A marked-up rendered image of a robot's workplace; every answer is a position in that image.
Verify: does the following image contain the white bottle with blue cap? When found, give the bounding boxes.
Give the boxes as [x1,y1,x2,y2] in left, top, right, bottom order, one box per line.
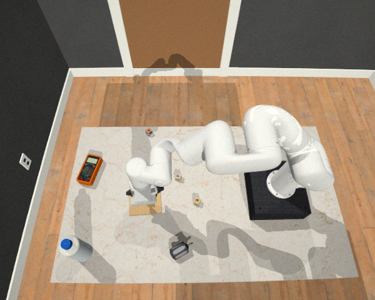
[59,235,93,262]

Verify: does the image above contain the orange digital multimeter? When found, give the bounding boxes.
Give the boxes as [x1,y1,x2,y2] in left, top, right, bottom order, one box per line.
[76,154,103,186]

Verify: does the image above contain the tan flat mat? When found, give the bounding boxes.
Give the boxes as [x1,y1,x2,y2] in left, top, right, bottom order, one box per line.
[129,193,161,216]

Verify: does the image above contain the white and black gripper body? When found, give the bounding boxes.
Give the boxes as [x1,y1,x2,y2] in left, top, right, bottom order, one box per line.
[129,182,158,196]

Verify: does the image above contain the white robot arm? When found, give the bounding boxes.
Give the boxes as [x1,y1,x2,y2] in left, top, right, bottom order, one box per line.
[126,105,334,207]

